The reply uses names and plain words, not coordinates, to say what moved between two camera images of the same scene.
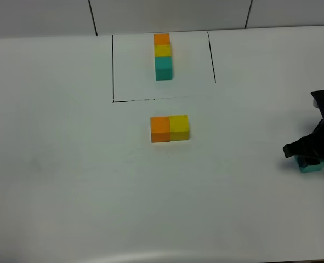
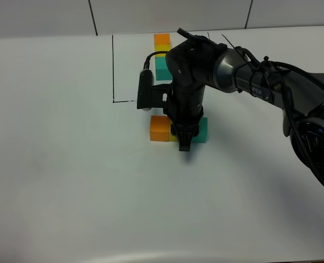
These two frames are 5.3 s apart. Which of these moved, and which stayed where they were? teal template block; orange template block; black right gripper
Moved: black right gripper
Stayed: teal template block; orange template block
